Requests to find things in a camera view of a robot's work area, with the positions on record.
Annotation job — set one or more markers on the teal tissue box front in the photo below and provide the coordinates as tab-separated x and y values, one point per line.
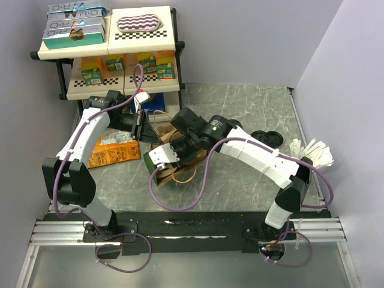
73	37

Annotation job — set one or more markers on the green paper coffee cup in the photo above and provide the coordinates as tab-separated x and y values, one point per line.
236	122

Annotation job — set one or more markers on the grey cup of straws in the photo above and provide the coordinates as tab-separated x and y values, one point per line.
317	151

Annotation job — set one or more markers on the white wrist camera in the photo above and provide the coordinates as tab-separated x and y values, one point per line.
163	154
140	98

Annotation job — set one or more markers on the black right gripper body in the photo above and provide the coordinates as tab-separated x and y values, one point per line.
186	147

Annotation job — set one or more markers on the orange snack bag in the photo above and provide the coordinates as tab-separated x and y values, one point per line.
114	148

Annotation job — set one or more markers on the striped purple cloth pad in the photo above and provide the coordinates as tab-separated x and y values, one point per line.
142	23

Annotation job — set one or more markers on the green small box front-right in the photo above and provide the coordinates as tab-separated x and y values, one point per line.
165	71

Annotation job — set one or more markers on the black plastic cup lid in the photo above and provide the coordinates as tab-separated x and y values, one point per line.
274	139

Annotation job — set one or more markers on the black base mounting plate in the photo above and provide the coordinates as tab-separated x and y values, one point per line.
181	232

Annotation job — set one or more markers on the cream three-tier shelf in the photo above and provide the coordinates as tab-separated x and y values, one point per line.
68	60

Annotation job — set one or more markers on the green small box right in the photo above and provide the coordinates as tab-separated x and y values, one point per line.
148	64

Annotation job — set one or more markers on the green small box left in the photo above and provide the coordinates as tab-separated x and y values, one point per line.
92	76

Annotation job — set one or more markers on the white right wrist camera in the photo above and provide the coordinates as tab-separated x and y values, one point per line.
163	154

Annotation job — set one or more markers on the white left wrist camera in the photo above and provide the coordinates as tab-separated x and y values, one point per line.
140	98

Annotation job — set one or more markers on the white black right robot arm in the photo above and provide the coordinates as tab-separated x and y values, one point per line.
227	137

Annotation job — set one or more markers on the brown paper bag with handles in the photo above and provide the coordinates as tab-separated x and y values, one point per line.
172	171

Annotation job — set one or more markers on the green small box centre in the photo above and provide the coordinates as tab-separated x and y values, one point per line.
115	64

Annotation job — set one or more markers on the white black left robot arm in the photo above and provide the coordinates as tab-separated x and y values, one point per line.
67	178

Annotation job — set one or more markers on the blue chip bag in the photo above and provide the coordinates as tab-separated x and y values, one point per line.
156	102

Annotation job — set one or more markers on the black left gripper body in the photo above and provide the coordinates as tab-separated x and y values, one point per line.
138	134

